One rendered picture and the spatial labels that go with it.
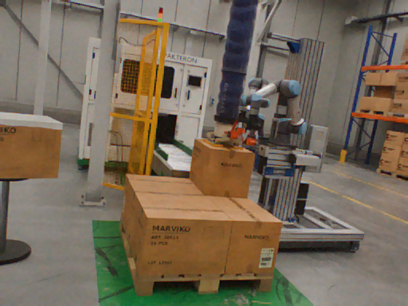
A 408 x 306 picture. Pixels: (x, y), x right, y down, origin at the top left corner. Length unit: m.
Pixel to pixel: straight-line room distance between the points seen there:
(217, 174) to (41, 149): 1.37
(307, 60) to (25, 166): 2.62
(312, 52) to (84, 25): 9.39
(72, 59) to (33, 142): 9.59
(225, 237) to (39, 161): 1.40
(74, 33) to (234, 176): 9.76
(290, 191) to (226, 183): 0.93
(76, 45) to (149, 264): 10.28
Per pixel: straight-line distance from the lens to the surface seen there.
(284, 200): 3.91
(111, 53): 4.26
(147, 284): 2.65
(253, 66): 7.01
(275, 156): 3.50
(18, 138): 2.80
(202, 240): 2.61
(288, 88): 3.22
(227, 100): 3.33
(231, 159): 3.17
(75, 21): 12.42
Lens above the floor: 1.33
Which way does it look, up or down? 9 degrees down
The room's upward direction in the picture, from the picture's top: 9 degrees clockwise
